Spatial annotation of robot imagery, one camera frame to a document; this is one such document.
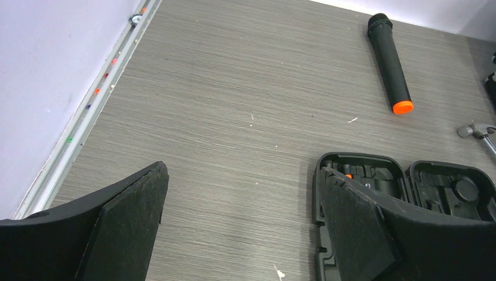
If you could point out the black tool kit case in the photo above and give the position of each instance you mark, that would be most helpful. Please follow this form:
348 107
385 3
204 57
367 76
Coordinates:
444 188

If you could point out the black microphone orange end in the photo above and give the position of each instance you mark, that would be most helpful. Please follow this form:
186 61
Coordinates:
379 31

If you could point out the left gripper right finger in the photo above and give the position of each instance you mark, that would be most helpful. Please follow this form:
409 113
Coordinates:
378 237

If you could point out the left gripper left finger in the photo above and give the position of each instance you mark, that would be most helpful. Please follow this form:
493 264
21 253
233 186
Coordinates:
108 234

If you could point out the claw hammer black handle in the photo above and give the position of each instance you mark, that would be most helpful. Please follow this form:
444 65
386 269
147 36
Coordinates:
481 132

